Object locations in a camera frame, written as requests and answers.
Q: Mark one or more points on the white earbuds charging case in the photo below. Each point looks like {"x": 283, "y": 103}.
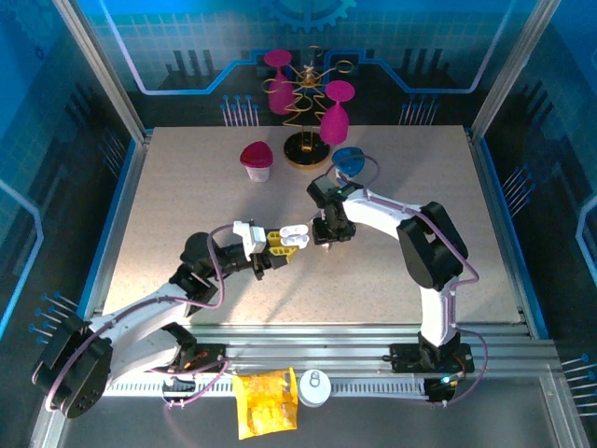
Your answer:
{"x": 294, "y": 229}

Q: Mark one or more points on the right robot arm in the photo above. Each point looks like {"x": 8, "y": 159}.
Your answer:
{"x": 436, "y": 317}

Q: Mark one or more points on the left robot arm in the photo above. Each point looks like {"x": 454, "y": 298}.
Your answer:
{"x": 140, "y": 322}

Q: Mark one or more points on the white cup with blue lid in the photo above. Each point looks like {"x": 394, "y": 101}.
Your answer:
{"x": 347, "y": 161}

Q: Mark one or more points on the white cup with pink lid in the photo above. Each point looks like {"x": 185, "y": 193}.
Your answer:
{"x": 256, "y": 158}

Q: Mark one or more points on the magenta wine glass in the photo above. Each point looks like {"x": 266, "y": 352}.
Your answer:
{"x": 280, "y": 95}
{"x": 335, "y": 123}

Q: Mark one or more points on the white pull-tab can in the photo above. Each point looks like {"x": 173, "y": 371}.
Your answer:
{"x": 315, "y": 387}

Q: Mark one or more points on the yellow snack bag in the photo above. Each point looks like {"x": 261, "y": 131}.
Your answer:
{"x": 266, "y": 401}

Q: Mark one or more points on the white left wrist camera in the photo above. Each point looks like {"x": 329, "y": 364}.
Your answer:
{"x": 252, "y": 238}

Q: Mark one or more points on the aluminium frame rail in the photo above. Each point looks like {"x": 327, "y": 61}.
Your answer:
{"x": 303, "y": 338}

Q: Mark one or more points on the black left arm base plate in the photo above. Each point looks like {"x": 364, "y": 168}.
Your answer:
{"x": 210, "y": 352}

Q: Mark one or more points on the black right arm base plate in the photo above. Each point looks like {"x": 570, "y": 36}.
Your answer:
{"x": 406, "y": 357}

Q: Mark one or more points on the aluminium frame post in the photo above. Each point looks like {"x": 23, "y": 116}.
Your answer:
{"x": 513, "y": 70}
{"x": 102, "y": 74}

